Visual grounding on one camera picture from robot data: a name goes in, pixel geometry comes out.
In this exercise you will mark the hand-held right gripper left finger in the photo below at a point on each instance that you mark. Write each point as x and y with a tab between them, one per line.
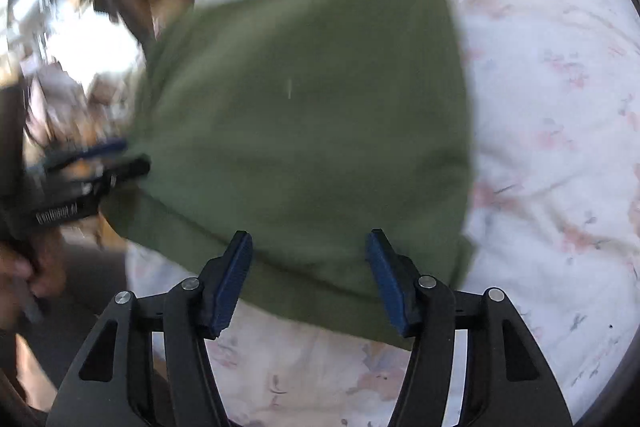
230	287

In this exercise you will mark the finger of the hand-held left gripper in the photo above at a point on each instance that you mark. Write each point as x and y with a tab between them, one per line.
127	171
95	153

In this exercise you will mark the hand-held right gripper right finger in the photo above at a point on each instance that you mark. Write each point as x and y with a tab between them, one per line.
387	287

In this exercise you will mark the olive green pants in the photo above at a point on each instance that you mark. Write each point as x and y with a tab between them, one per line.
300	107

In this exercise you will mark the person's left hand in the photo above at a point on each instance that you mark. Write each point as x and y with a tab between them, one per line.
30	272

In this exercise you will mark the white floral bed sheet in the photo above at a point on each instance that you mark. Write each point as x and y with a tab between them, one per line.
550	157

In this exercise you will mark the wooden bed frame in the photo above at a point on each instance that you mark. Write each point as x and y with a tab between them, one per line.
145	2

